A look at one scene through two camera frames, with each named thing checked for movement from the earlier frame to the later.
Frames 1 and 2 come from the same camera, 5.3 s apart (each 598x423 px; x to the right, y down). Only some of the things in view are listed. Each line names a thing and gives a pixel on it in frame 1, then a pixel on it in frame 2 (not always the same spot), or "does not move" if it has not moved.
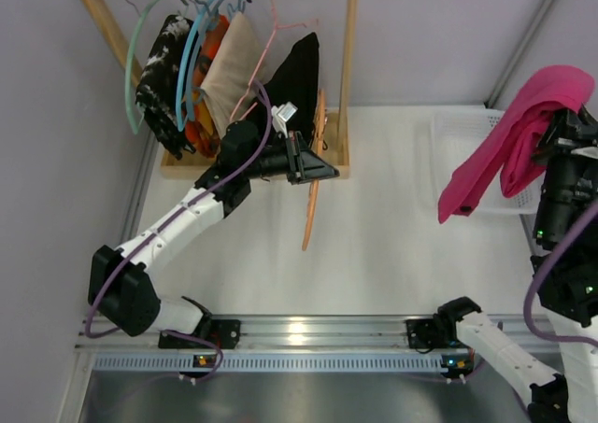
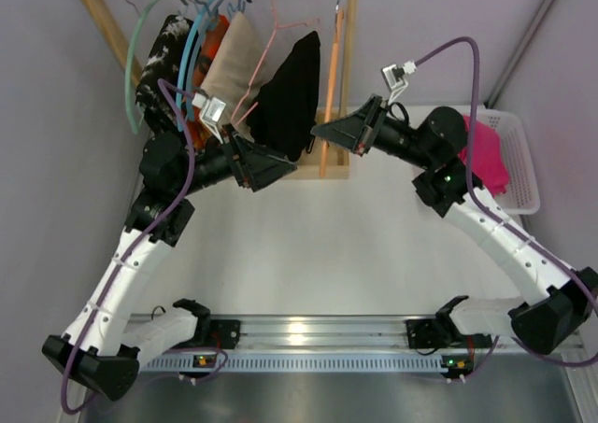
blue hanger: [201, 12] does not move
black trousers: [296, 82] does not move
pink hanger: [275, 30] does not move
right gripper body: [565, 144] -> [371, 125]
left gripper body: [295, 160] -> [239, 158]
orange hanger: [320, 130] -> [332, 88]
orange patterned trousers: [201, 134] does not move
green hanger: [130, 51] does not move
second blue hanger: [193, 46] does not move
